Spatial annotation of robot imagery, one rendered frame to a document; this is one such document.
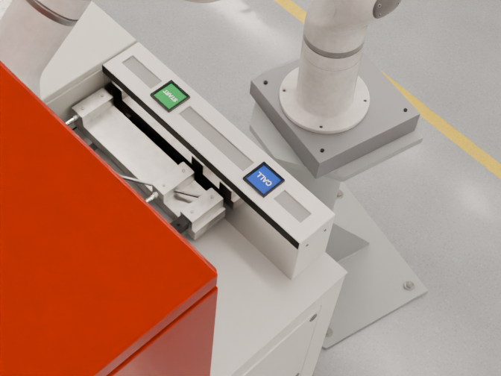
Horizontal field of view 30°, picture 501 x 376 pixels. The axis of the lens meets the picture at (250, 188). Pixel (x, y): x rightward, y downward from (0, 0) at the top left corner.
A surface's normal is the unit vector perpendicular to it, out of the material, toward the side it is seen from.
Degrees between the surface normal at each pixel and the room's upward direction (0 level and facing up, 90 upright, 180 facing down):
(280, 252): 90
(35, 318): 0
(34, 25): 59
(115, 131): 0
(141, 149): 0
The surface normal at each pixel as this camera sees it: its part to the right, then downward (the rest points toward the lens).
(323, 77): -0.29, 0.77
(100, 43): 0.07, -0.54
